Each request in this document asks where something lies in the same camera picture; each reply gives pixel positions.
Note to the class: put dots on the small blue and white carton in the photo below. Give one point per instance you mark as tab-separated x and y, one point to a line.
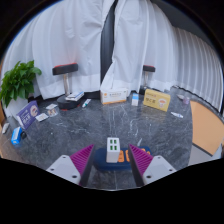
135	99

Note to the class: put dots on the white plant pot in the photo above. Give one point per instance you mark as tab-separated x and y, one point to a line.
15	107

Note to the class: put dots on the black stool with red edge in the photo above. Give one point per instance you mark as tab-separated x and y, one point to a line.
65	69
148	68

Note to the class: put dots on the purple box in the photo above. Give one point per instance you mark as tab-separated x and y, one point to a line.
27	115

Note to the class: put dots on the blue and white box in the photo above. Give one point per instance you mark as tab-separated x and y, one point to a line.
16	136

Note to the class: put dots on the green leafy plant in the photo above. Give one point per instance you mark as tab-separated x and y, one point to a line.
18	81

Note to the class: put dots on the small clear packet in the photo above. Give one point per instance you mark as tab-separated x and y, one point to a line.
52	110

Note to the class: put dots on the small purple jar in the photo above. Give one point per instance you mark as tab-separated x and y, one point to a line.
185	100

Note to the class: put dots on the yellow box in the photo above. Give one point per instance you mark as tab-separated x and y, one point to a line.
156	100

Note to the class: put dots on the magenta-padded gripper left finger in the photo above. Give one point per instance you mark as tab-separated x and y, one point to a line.
81	160

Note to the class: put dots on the small white packet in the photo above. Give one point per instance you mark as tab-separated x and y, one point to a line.
5	128

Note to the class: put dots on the white pen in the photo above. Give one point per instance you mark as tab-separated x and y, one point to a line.
86	102

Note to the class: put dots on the white curtain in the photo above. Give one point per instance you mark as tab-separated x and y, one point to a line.
66	33
150	40

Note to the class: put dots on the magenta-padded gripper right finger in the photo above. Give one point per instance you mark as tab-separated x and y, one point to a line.
141	160

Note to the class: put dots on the dark blue power strip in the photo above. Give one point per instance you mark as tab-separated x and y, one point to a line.
100	161

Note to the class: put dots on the white tube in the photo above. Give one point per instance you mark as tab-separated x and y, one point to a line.
176	115

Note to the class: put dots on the small white card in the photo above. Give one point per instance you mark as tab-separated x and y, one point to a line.
41	117

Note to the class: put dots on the white charger block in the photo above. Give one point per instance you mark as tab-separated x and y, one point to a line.
112	153

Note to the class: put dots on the white and orange box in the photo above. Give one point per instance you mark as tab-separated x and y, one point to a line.
114	96

